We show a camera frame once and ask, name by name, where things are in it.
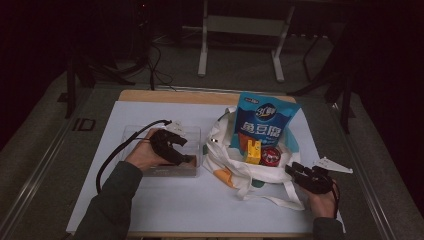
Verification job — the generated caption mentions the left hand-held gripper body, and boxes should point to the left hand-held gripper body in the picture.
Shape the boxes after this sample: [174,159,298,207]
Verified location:
[149,120,187,165]

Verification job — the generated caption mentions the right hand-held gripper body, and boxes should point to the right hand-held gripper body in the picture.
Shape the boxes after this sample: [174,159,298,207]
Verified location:
[298,157,354,195]

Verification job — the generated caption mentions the clear plastic container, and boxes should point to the clear plastic container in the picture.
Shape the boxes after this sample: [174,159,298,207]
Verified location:
[114,124,202,178]

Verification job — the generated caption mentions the red round tin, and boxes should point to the red round tin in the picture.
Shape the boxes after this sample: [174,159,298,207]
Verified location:
[259,146,282,167]

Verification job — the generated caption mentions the yellow drink carton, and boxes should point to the yellow drink carton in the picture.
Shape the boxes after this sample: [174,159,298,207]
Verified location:
[245,139,263,165]

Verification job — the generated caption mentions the white tote bag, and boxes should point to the white tote bag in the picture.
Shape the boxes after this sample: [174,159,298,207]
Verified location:
[202,105,306,212]

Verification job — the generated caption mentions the blue snack bag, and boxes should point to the blue snack bag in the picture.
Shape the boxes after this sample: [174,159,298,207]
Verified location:
[229,92,303,156]

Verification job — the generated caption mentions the person's left hand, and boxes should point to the person's left hand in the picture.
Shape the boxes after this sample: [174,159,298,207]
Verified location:
[125,128,174,173]

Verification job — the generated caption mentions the person's right hand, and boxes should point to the person's right hand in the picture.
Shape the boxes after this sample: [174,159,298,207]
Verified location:
[306,181,339,219]

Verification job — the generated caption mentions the black metal stand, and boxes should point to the black metal stand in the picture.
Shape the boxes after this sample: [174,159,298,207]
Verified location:
[288,19,356,134]

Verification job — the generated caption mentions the black tripod stand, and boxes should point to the black tripod stand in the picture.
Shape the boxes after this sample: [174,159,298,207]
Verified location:
[64,49,136,119]

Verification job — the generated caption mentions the white metal stand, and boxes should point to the white metal stand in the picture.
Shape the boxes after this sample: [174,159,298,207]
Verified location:
[197,0,296,83]

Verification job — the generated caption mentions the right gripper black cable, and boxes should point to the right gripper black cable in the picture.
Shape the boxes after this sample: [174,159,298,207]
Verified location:
[329,179,342,218]

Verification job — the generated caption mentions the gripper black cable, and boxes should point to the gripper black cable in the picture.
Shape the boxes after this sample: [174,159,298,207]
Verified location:
[95,119,173,194]
[329,179,342,218]

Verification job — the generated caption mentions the metal floor rail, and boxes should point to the metal floor rail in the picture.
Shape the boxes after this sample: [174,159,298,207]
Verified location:
[0,99,84,240]
[331,101,396,240]

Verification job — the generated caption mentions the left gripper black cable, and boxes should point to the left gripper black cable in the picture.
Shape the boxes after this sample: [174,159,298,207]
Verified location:
[95,119,173,194]

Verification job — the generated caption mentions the black floor cables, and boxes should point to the black floor cables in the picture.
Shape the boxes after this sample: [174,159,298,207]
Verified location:
[146,43,178,92]

